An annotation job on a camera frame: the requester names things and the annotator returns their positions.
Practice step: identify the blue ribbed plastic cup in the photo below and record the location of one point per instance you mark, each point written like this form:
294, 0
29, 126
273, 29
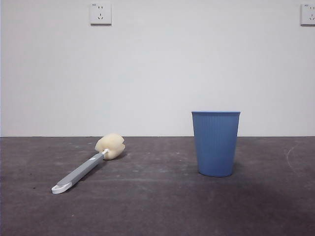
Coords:
215, 145

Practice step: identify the white wall socket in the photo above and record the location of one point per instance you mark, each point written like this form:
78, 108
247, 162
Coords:
308, 14
100, 14

